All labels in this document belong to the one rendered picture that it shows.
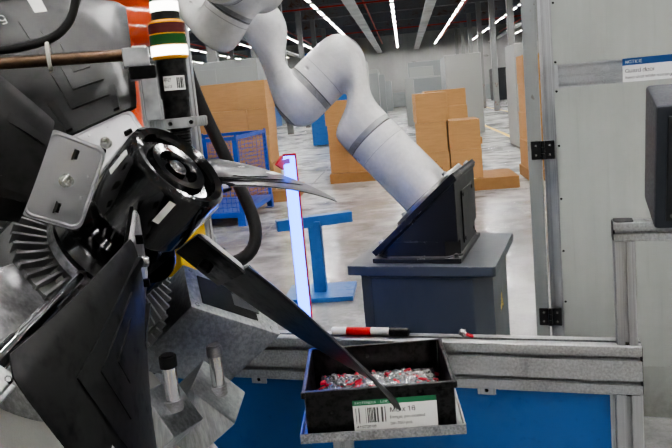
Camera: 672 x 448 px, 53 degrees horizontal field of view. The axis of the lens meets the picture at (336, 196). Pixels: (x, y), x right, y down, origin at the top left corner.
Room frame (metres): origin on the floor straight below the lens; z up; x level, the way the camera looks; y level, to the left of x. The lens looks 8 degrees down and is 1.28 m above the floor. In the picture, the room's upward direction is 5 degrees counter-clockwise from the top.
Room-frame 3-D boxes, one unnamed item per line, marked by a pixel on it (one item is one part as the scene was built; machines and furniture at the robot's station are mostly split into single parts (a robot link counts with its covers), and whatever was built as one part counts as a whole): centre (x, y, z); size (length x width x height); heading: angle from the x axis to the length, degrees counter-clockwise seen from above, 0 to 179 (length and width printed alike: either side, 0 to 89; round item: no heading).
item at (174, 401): (0.70, 0.20, 0.99); 0.02 x 0.02 x 0.06
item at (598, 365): (1.13, -0.02, 0.82); 0.90 x 0.04 x 0.08; 72
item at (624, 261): (1.00, -0.43, 0.96); 0.03 x 0.03 x 0.20; 72
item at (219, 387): (0.78, 0.17, 0.96); 0.02 x 0.02 x 0.06
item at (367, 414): (0.96, -0.04, 0.85); 0.22 x 0.17 x 0.07; 88
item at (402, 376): (0.96, -0.04, 0.83); 0.19 x 0.14 x 0.04; 88
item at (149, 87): (0.82, 0.19, 1.31); 0.09 x 0.07 x 0.10; 107
